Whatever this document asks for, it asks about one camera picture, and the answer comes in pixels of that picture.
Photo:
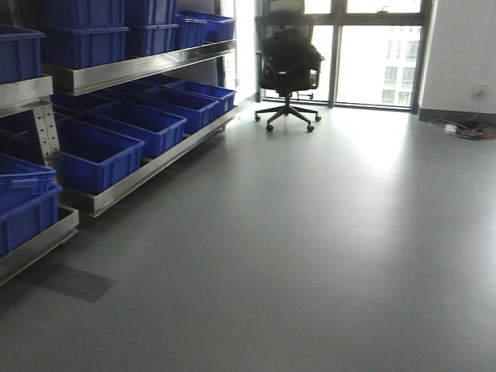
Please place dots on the blue floor bin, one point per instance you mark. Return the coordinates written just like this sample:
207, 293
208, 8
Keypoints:
160, 131
93, 158
224, 96
199, 111

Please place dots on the blue floor bin far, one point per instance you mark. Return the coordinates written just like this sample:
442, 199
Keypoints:
224, 96

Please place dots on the black office chair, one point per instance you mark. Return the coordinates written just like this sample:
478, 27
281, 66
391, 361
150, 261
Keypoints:
289, 62

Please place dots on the steel shelving rack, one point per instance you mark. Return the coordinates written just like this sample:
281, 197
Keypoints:
34, 96

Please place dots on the blue floor bin front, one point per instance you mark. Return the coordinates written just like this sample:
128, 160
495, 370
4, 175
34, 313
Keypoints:
93, 158

